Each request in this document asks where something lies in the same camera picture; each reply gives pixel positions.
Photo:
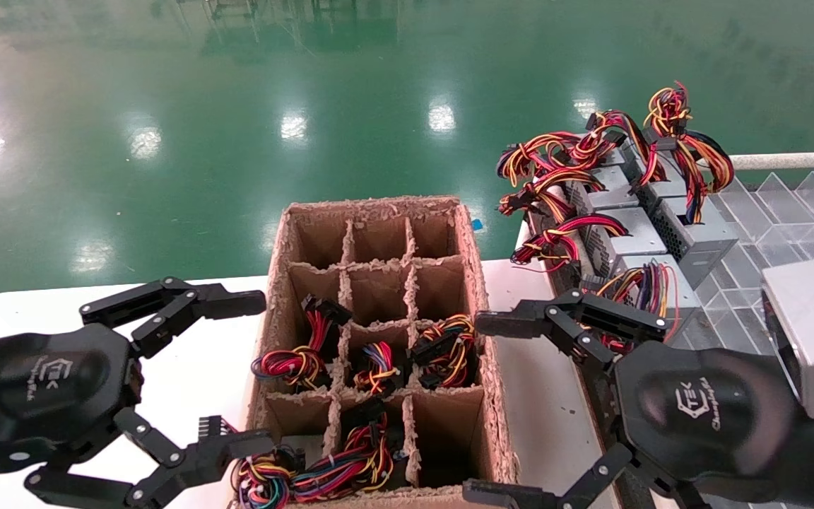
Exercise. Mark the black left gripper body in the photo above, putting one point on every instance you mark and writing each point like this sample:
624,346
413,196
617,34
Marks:
39,382

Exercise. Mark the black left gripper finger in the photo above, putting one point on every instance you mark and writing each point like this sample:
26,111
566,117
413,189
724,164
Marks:
181,300
195,463

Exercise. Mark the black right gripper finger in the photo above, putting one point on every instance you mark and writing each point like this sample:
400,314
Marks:
520,496
576,314

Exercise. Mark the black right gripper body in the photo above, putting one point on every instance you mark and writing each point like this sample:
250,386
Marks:
704,413

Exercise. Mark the divided brown cardboard box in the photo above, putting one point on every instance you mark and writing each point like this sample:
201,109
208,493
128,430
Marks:
442,290

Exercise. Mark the clear plastic divider rack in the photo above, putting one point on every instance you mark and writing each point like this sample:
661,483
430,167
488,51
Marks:
788,212

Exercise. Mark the white round rail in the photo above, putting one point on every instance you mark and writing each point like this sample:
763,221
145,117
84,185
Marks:
803,160

